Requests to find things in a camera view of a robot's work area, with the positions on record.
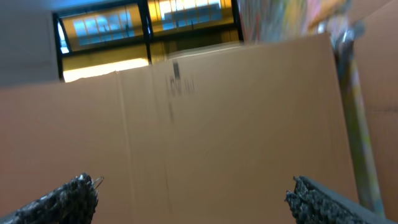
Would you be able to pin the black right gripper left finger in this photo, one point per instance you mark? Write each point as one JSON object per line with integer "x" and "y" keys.
{"x": 73, "y": 203}

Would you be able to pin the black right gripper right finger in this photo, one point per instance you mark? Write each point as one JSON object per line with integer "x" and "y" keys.
{"x": 313, "y": 203}

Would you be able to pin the grey metal pole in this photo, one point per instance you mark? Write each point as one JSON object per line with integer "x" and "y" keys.
{"x": 357, "y": 124}

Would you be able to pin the brown cardboard wall panel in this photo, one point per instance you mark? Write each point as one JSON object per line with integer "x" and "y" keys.
{"x": 213, "y": 137}

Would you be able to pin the window with black frame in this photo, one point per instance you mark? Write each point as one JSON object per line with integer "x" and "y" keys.
{"x": 108, "y": 36}

